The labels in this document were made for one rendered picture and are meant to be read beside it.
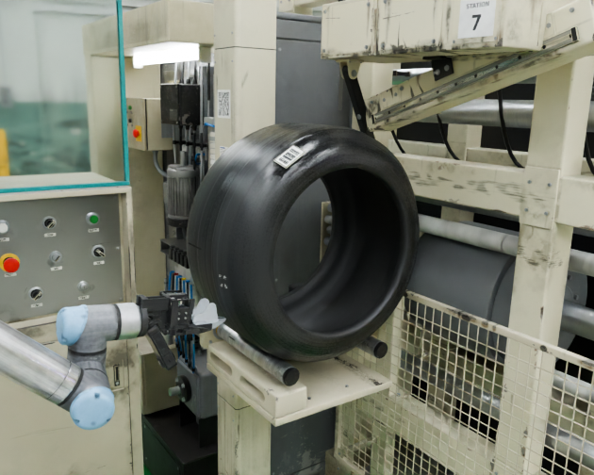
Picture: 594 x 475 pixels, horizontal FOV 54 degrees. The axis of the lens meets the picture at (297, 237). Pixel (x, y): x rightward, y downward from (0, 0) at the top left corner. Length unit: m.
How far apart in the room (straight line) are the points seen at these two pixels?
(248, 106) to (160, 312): 0.62
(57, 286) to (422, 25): 1.21
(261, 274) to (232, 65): 0.61
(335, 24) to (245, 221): 0.68
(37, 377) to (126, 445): 0.97
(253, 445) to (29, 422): 0.65
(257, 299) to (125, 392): 0.80
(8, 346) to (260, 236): 0.51
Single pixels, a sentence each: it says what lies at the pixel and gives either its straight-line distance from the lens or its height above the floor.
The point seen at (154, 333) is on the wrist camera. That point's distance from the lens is 1.29.
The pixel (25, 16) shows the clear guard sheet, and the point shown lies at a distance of 1.73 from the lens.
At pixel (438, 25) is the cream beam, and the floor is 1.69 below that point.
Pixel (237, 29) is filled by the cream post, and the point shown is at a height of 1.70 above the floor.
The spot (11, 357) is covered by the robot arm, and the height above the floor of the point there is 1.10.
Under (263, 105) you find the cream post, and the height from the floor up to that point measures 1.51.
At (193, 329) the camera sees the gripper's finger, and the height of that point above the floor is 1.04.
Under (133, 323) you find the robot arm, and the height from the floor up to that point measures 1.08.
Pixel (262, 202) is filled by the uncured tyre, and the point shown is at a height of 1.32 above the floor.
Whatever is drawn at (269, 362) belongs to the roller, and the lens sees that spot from 1.43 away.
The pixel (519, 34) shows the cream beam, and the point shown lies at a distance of 1.33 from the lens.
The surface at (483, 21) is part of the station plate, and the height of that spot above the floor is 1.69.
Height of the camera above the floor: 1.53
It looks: 13 degrees down
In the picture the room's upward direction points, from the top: 1 degrees clockwise
